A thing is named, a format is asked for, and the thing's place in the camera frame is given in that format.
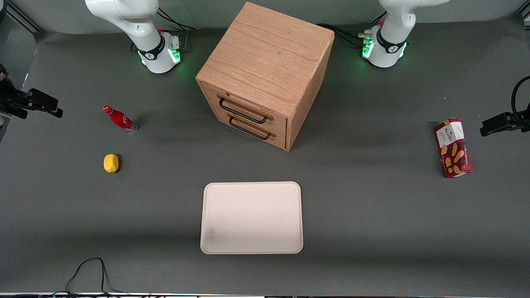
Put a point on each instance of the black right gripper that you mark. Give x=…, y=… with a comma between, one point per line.
x=12, y=100

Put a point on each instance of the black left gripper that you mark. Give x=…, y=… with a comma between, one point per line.
x=518, y=120

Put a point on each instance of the red coke bottle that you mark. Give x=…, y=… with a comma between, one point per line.
x=120, y=120

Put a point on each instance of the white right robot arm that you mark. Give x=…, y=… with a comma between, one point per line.
x=140, y=25

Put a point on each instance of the beige plastic tray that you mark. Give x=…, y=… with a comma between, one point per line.
x=252, y=217

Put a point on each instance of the red cookie box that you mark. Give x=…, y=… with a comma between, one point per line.
x=453, y=149

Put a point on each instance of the yellow lemon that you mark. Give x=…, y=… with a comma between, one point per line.
x=111, y=163

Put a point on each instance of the grey base connector block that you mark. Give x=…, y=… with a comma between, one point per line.
x=174, y=42

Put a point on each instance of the wooden drawer cabinet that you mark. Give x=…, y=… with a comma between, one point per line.
x=269, y=54

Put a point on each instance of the aluminium frame rail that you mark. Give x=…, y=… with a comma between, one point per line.
x=25, y=20
x=523, y=15

